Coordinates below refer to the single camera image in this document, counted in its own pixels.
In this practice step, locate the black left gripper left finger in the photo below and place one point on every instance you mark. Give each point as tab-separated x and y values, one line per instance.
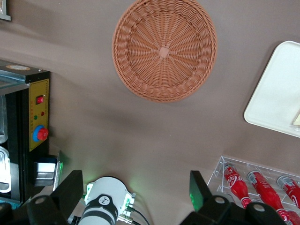
68	189

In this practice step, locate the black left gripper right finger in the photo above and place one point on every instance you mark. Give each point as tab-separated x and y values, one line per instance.
199	192

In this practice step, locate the triangle sandwich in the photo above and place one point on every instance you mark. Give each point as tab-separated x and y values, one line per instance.
298	120

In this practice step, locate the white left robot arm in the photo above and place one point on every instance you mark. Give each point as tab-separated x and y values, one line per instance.
103	201

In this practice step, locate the cream rectangular serving tray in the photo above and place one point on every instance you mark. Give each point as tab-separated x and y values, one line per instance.
276	89

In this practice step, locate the round brown wicker basket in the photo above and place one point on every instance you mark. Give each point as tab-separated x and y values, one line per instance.
164	51

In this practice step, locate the white tray with grey rim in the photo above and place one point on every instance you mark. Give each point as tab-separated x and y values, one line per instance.
4	11

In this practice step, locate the stainless steel pan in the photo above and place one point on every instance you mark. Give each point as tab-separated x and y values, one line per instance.
45	171

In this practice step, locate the clear acrylic bottle rack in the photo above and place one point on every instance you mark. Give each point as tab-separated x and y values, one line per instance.
220	167

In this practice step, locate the red cola bottle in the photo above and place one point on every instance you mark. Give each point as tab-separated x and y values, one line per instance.
266	191
291	191
235	185

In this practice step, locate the red emergency stop button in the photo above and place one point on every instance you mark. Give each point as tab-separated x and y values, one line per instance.
41	133

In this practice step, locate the black machine with yellow panel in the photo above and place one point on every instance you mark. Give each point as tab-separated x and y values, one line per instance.
14	131

